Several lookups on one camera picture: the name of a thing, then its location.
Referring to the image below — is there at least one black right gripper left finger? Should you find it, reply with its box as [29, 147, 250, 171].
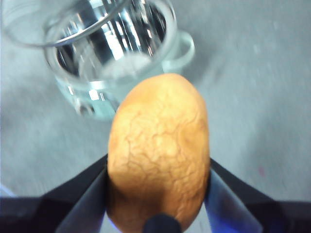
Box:
[41, 155, 109, 233]

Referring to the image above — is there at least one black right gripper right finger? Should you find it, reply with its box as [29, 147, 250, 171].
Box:
[203, 158, 276, 233]

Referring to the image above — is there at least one brown potato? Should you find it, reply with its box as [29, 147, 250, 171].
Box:
[106, 72, 211, 233]

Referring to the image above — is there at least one pale green electric pot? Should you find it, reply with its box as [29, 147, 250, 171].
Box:
[43, 0, 196, 121]

